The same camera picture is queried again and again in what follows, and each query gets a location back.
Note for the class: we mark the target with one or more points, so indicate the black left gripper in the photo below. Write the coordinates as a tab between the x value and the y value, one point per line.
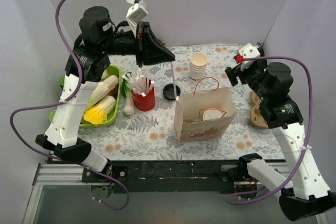
139	48

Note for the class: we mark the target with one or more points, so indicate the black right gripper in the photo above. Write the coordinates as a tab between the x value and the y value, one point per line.
231	71

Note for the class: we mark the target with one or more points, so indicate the single white straw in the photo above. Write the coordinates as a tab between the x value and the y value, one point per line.
173	79

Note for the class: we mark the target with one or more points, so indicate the white plastic cup lid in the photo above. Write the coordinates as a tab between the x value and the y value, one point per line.
211	114

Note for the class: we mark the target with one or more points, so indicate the brown paper takeout bag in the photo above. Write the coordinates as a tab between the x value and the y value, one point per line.
193	105

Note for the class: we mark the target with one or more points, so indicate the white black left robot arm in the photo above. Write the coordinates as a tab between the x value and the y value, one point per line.
97	41

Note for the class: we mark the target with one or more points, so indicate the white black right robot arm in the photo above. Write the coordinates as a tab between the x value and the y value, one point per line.
303	193

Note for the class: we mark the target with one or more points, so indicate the black coffee cup lid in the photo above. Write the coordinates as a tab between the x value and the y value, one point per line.
168	92

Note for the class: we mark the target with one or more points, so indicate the green plastic tray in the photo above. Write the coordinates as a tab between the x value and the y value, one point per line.
113	113

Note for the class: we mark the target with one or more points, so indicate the brown cardboard cup carrier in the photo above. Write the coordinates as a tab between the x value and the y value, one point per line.
256	118

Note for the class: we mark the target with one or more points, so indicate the stack of white paper cups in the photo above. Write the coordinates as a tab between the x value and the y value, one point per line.
198	63

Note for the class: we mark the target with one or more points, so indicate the red straw holder cup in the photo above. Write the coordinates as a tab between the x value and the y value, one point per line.
145	103

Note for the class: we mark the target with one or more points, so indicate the napa cabbage upper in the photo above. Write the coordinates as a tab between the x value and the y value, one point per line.
102	89

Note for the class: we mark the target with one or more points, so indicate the floral patterned table mat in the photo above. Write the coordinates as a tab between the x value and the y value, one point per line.
151	135

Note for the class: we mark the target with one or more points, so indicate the napa cabbage lower yellow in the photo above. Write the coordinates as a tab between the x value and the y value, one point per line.
98	113

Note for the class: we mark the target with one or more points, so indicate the green lettuce leaf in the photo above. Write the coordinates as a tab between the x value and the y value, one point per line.
60	82

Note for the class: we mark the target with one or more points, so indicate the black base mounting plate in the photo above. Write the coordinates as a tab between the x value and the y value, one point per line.
182	176

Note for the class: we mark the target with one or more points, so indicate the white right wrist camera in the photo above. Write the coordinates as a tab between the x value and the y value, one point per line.
246	55

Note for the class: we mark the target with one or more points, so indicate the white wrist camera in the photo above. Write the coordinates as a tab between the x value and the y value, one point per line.
246	55
135	14

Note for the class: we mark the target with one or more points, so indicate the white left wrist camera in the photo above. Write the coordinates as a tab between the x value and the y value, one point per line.
135	14

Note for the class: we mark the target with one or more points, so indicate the aluminium frame rail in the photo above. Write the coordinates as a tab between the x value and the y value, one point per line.
65	174

